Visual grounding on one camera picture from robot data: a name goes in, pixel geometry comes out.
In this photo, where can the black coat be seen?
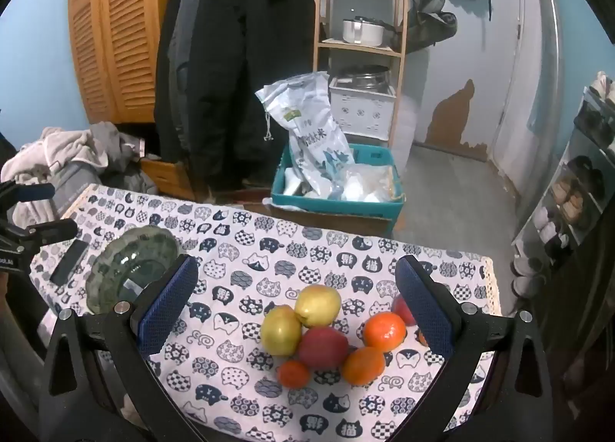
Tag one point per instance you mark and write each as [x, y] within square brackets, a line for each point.
[240, 62]

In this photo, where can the steel pot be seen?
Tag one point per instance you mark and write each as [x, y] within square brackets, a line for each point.
[363, 77]

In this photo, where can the white door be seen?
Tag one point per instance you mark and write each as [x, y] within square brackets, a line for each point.
[528, 86]

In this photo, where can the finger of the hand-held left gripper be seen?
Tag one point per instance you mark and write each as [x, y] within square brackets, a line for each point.
[33, 193]
[55, 230]

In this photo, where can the teal plastic crate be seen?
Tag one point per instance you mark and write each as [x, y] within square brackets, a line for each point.
[331, 209]

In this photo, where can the wooden shelf rack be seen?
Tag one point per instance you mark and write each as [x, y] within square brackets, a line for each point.
[401, 38]

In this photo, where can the cat print tablecloth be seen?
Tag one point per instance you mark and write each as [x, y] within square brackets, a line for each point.
[269, 254]

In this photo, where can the white rice bag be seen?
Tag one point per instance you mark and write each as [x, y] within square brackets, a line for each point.
[312, 134]

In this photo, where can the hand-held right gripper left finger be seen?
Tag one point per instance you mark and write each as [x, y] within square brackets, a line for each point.
[168, 307]

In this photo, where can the black shoes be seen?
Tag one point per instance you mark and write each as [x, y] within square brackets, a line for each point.
[585, 171]

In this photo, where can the white storage basket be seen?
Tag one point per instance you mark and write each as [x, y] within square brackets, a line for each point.
[363, 110]

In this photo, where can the grey clothes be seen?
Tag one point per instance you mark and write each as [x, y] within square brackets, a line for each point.
[122, 153]

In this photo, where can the red apple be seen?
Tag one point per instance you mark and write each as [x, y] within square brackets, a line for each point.
[323, 348]
[402, 311]

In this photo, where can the grey bag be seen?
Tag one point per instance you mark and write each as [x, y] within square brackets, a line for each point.
[74, 184]

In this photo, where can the white pot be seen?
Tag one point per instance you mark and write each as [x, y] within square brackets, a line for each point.
[363, 31]

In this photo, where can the green hanging bag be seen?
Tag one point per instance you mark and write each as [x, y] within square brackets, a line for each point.
[432, 19]

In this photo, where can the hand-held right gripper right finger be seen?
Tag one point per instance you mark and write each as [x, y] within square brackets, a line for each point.
[425, 307]

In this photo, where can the black smartphone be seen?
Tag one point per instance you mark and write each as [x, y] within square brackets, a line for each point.
[69, 261]

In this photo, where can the clear plastic bag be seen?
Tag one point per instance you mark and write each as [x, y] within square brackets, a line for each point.
[367, 182]

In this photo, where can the wooden louvered wardrobe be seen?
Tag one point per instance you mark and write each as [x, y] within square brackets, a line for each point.
[120, 38]

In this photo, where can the grey blue jacket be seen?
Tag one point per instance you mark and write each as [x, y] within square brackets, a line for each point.
[190, 14]

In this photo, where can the green glass bowl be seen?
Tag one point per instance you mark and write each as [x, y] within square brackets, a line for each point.
[127, 252]

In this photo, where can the beige shoes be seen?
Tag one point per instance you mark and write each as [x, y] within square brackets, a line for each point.
[569, 196]

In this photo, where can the yellow-green apple top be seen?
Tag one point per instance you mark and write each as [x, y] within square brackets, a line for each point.
[317, 305]

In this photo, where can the wooden drawer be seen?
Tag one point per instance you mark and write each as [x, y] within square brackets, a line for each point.
[168, 177]

